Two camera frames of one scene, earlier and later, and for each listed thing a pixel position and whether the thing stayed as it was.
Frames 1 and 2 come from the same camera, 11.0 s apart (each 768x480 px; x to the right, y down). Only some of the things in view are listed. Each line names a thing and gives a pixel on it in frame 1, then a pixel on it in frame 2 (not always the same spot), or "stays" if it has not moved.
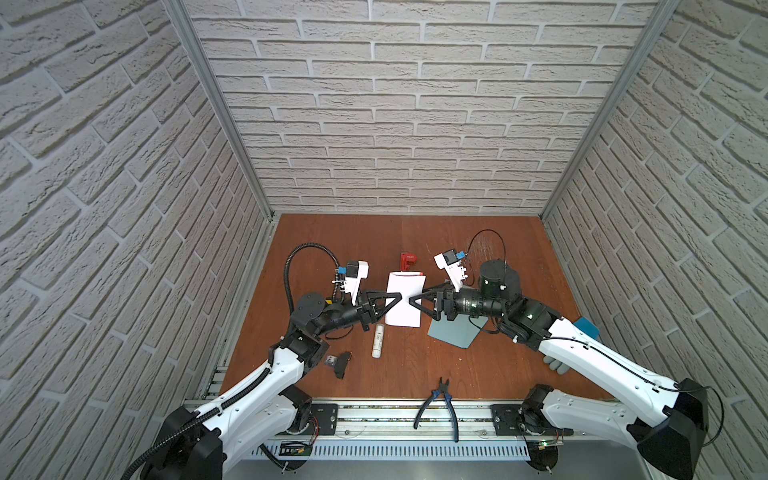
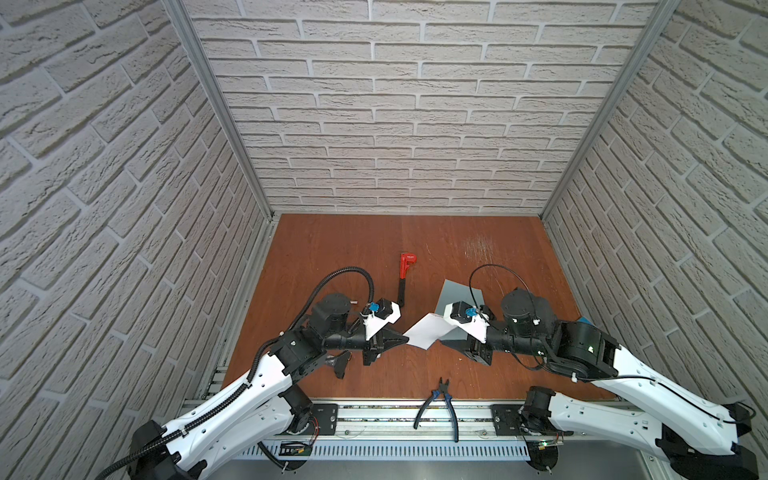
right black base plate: x=506 y=419 stays
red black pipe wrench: x=406 y=259 stays
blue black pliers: x=444 y=389 stays
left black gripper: x=368 y=310 → x=382 y=341
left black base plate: x=326 y=417 stays
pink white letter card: x=406 y=314 → x=428 y=330
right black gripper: x=446 y=302 → x=478 y=352
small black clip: x=339 y=363 stays
